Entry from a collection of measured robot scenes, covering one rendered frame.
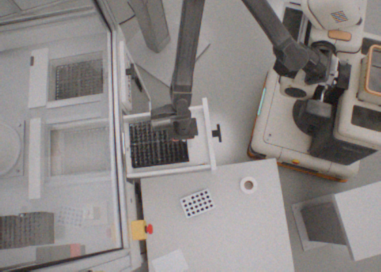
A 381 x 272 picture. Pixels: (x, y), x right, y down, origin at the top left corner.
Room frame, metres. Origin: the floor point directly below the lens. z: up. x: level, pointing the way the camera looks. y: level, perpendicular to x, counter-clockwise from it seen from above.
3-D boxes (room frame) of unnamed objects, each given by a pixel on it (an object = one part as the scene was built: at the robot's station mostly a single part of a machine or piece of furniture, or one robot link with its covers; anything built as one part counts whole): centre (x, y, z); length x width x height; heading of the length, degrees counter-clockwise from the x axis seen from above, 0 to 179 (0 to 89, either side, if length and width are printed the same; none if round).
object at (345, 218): (-0.12, -0.67, 0.38); 0.30 x 0.30 x 0.76; 2
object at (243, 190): (0.13, -0.18, 0.78); 0.07 x 0.07 x 0.04
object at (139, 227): (0.04, 0.27, 0.88); 0.07 x 0.05 x 0.07; 176
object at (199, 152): (0.36, 0.15, 0.86); 0.40 x 0.26 x 0.06; 86
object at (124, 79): (0.68, 0.23, 0.87); 0.29 x 0.02 x 0.11; 176
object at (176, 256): (-0.12, 0.19, 0.77); 0.13 x 0.09 x 0.02; 103
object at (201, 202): (0.10, 0.04, 0.78); 0.12 x 0.08 x 0.04; 100
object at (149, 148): (0.36, 0.14, 0.87); 0.22 x 0.18 x 0.06; 86
